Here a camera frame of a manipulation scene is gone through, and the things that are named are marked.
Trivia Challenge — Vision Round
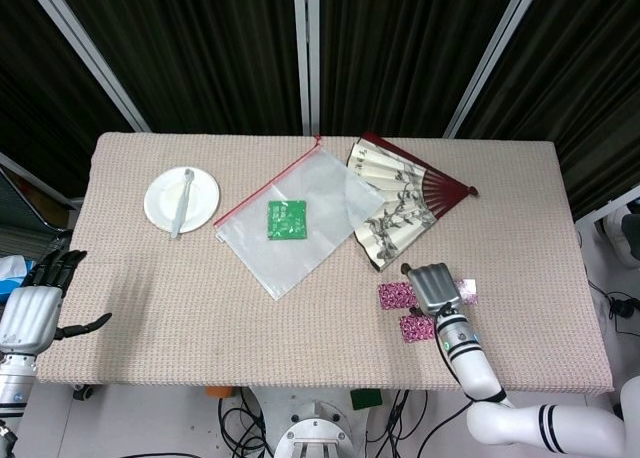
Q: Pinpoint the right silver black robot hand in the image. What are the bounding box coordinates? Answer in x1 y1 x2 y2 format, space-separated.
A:
400 261 464 318

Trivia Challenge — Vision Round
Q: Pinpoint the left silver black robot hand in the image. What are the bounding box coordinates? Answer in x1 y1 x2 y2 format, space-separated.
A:
0 249 114 357

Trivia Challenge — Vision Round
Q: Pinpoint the pink glitter square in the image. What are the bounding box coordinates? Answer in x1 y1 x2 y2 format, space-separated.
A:
399 313 438 345
453 278 480 306
376 280 417 311

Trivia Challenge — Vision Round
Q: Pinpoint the blue tissue pack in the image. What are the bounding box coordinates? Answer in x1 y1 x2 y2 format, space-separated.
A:
0 255 40 305

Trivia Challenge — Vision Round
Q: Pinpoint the black framed grey chair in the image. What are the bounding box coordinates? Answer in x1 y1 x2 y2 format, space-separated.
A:
0 167 74 260

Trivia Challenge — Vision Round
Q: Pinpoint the ink painting folding fan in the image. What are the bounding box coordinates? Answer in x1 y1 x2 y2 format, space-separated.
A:
348 130 480 273

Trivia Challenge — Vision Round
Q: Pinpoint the green block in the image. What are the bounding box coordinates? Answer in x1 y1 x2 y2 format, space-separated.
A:
350 389 384 412

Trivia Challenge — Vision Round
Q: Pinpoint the clear pouch with red zipper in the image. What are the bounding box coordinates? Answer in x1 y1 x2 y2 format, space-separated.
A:
213 135 386 302

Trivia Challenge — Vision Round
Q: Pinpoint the green tea sachet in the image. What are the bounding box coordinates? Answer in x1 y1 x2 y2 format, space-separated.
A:
268 199 309 241

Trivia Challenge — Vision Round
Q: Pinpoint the white paper plate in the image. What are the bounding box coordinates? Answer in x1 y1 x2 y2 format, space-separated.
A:
143 166 222 235

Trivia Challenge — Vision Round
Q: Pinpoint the white metallic robot torso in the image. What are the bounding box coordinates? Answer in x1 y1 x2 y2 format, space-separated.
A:
249 387 401 458

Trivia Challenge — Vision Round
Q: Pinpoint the pale grey toothbrush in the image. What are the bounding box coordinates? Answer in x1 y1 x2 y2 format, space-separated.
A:
169 167 195 240

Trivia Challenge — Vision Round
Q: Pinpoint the beige waffle tablecloth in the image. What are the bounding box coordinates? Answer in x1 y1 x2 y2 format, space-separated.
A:
37 131 616 394

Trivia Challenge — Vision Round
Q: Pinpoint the black curtain panel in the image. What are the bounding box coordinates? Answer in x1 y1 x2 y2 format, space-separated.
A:
0 0 137 202
318 0 524 139
51 0 304 135
457 0 640 220

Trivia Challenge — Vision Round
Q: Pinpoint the black cable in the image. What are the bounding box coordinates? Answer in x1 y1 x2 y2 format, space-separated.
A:
367 388 474 458
217 387 279 458
582 272 640 339

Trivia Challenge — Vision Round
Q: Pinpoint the aluminium partition post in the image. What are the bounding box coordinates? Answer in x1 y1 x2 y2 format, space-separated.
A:
293 0 322 137
33 0 151 132
573 182 640 229
0 150 82 210
443 0 539 139

